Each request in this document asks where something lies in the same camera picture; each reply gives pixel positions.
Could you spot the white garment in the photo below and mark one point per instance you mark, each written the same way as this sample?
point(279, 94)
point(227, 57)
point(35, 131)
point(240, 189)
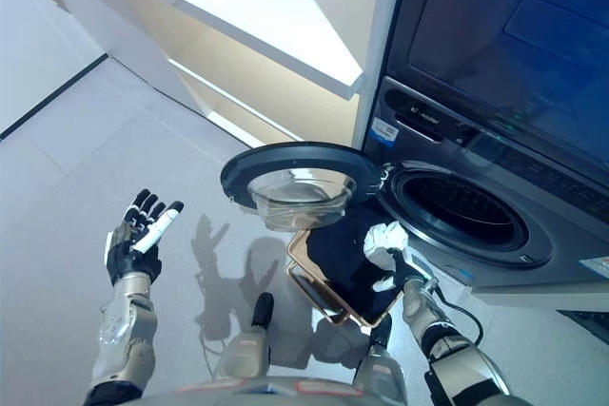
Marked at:
point(384, 238)

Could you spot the round glass washing machine door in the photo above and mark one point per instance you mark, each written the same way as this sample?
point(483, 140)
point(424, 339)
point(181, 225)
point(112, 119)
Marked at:
point(266, 163)

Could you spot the white washing machine plinth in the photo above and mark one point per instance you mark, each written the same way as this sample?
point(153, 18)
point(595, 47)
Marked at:
point(547, 294)

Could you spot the silver left robot leg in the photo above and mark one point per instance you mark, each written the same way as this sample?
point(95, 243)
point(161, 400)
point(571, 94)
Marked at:
point(245, 353)

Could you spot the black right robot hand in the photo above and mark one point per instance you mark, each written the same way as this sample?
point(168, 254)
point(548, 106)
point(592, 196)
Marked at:
point(403, 272)

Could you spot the blue white appliance label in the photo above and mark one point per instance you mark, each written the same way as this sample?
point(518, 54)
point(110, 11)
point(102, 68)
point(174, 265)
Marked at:
point(384, 128)

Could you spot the copper brown laundry basket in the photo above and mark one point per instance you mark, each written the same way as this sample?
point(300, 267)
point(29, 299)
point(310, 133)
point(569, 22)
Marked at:
point(309, 282)

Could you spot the white red warning sticker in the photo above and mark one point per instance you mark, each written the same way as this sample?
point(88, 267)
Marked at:
point(597, 265)

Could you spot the silver robot leg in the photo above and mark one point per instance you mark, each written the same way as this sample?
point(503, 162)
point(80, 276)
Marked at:
point(380, 370)
point(245, 353)

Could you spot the silver right robot leg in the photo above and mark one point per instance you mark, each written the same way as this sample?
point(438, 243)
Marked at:
point(380, 370)

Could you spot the dark stacked dryer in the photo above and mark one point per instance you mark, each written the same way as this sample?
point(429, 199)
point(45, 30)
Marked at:
point(499, 30)

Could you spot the dark navy clothes pile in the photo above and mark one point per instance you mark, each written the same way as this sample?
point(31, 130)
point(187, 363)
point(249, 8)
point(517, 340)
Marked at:
point(342, 263)

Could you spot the white shelf cabinet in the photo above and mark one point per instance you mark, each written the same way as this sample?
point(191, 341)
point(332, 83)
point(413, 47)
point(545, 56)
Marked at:
point(266, 21)

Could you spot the silver robot torso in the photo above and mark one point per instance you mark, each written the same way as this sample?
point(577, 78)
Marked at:
point(266, 394)

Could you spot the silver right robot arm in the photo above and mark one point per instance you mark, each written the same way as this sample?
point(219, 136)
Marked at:
point(457, 368)

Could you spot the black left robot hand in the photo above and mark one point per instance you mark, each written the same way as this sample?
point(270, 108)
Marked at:
point(126, 258)

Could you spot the grey front-load washing machine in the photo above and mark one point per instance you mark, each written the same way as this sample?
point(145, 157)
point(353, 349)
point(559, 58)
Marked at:
point(547, 197)

